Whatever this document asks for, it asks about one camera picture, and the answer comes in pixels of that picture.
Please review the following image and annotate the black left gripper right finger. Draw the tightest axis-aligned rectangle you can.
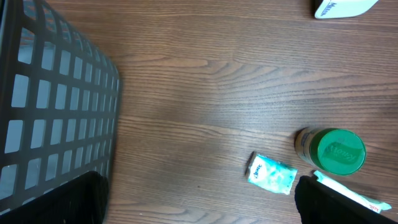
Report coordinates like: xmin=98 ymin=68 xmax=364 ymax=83
xmin=295 ymin=176 xmax=397 ymax=224

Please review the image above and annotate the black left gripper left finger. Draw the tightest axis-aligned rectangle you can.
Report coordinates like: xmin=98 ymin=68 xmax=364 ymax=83
xmin=1 ymin=171 xmax=109 ymax=224

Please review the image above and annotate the green lid jar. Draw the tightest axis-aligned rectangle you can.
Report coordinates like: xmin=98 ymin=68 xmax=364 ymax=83
xmin=295 ymin=127 xmax=367 ymax=176

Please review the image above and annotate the green wipes packet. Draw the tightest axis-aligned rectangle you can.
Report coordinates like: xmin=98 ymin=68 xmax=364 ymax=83
xmin=313 ymin=170 xmax=392 ymax=213

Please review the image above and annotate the teal tissue packet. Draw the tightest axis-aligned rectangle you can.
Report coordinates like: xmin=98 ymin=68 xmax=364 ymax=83
xmin=245 ymin=151 xmax=298 ymax=195

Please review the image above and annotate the grey plastic basket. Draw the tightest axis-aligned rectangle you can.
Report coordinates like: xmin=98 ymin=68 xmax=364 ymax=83
xmin=1 ymin=0 xmax=122 ymax=214

